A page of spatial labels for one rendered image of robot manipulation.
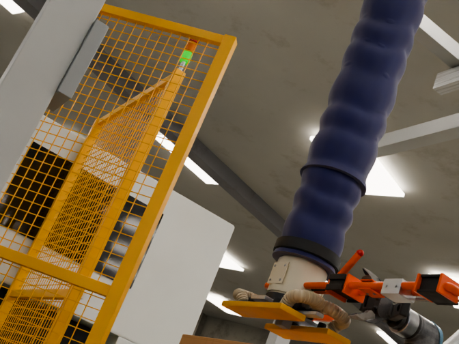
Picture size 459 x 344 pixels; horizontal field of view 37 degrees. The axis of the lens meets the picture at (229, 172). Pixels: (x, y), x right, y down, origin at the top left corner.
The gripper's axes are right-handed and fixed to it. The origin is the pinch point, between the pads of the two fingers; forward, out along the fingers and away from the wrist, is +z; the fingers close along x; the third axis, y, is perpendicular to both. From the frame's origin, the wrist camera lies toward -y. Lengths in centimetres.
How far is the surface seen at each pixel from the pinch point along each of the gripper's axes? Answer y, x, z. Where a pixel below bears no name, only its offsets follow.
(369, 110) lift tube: 17, 66, 4
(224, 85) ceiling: 431, 277, -108
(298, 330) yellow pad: 25.0, -12.7, -2.5
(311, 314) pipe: 12.6, -9.3, 3.6
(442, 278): -36.8, 0.8, 5.8
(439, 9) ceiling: 163, 277, -129
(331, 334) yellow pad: 10.5, -12.5, -4.2
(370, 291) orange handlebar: -10.1, -1.6, 3.8
